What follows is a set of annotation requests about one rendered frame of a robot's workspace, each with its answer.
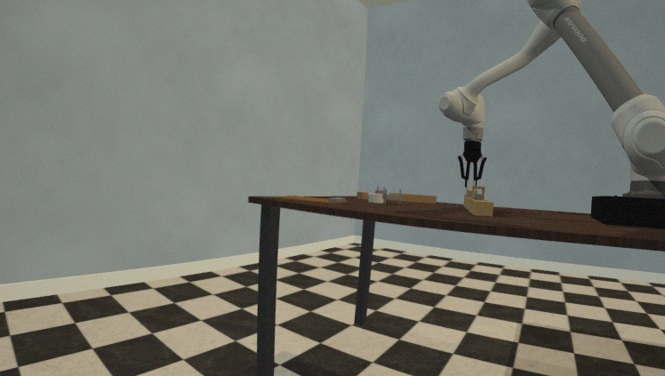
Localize cream short cylinder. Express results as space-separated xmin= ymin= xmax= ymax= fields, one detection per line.
xmin=368 ymin=194 xmax=384 ymax=204

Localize brown clipboard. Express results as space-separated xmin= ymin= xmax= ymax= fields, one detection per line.
xmin=273 ymin=196 xmax=349 ymax=204

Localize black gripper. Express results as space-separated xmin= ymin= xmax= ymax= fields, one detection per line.
xmin=458 ymin=140 xmax=487 ymax=195

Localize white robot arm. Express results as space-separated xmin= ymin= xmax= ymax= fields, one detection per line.
xmin=438 ymin=0 xmax=665 ymax=199

